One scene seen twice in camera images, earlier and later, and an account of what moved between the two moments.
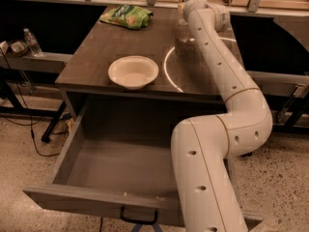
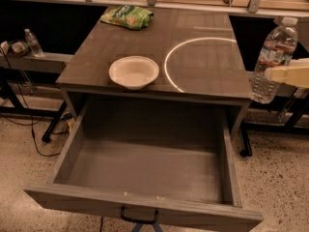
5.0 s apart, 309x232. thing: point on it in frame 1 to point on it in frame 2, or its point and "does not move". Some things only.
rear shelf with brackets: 285,0 does not move
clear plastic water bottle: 182,27 to 277,48
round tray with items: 16,47 does not move
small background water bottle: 32,43 does not move
